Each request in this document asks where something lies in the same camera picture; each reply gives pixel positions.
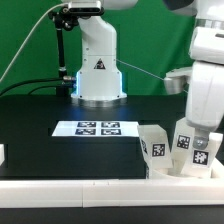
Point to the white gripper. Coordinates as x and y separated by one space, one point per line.
205 101

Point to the white round stool seat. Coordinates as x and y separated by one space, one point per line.
187 172

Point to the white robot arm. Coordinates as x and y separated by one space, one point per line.
207 42

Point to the white block at left edge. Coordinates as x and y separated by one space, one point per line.
2 154

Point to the white L-shaped obstacle frame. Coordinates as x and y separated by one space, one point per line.
77 175

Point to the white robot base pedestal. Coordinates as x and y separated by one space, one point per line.
98 81

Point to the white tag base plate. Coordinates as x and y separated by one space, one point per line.
96 129

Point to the grey depth camera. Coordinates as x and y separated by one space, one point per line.
85 7

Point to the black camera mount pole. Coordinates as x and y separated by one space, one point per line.
63 21

